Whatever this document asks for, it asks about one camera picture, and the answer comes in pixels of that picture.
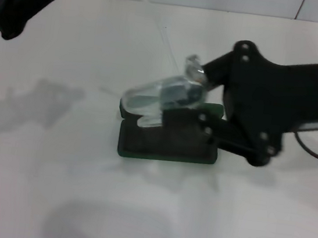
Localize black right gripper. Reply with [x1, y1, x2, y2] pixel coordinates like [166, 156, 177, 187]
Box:
[154, 31, 318, 176]

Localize clear white glasses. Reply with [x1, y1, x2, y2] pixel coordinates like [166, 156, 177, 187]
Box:
[91, 0, 219, 136]

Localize green glasses case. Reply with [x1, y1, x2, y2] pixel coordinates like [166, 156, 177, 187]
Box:
[112, 90, 226, 170]

